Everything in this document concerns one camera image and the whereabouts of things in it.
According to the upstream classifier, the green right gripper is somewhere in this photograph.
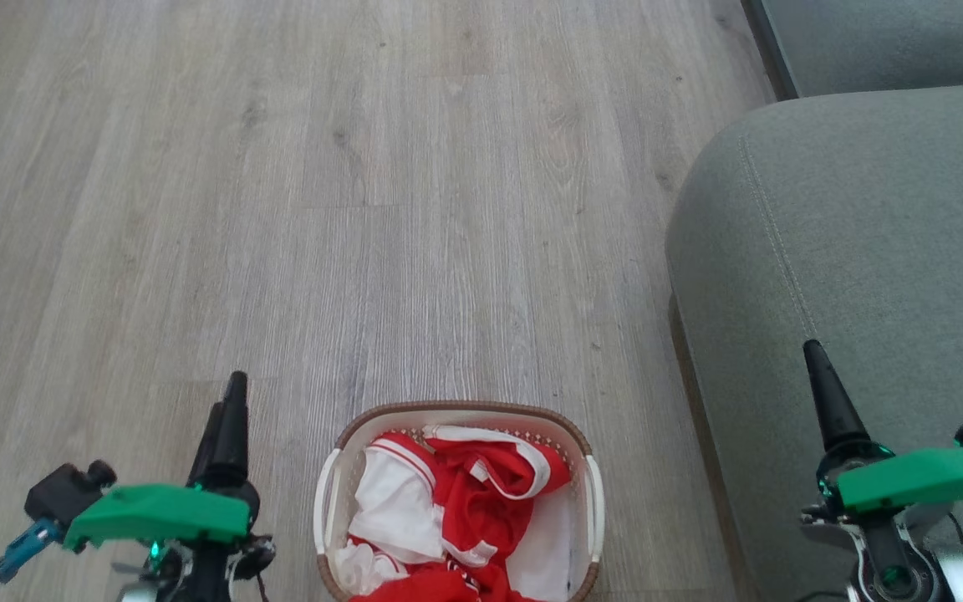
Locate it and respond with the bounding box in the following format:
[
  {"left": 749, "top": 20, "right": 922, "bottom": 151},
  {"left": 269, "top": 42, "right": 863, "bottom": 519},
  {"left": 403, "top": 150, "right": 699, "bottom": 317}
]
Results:
[{"left": 802, "top": 339, "right": 963, "bottom": 513}]

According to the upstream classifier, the blue left cable connector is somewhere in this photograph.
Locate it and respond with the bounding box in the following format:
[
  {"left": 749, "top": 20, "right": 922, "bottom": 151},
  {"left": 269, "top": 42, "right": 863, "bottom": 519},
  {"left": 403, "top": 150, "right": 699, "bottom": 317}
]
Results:
[{"left": 0, "top": 517, "right": 66, "bottom": 584}]

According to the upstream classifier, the grey fabric sofa section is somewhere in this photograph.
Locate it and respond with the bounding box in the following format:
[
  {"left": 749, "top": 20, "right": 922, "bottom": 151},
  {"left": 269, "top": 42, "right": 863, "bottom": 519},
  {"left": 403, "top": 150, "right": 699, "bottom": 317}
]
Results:
[{"left": 741, "top": 0, "right": 963, "bottom": 99}]

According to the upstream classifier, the white cloth basket liner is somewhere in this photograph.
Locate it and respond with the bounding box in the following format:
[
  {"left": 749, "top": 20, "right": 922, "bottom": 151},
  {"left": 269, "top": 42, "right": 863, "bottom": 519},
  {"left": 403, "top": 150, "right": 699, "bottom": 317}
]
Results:
[{"left": 505, "top": 489, "right": 576, "bottom": 601}]

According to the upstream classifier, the red white sports jersey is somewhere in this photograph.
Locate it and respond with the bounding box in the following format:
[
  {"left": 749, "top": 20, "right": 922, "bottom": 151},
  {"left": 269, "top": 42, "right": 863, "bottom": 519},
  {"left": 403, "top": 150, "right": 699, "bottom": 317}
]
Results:
[{"left": 333, "top": 431, "right": 532, "bottom": 602}]

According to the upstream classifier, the grey fabric sofa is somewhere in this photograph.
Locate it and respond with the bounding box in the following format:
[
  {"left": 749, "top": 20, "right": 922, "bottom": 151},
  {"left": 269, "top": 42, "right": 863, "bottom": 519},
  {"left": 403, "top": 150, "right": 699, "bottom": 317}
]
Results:
[{"left": 665, "top": 82, "right": 963, "bottom": 602}]

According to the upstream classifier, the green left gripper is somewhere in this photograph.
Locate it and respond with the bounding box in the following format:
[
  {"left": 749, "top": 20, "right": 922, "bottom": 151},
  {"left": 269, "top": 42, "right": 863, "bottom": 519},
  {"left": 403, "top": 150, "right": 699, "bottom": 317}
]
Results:
[{"left": 63, "top": 371, "right": 262, "bottom": 554}]

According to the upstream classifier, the white laundry basket brown rim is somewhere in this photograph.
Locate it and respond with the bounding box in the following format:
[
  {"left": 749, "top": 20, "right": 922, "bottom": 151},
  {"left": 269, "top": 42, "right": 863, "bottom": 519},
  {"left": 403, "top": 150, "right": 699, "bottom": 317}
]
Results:
[{"left": 313, "top": 400, "right": 606, "bottom": 602}]

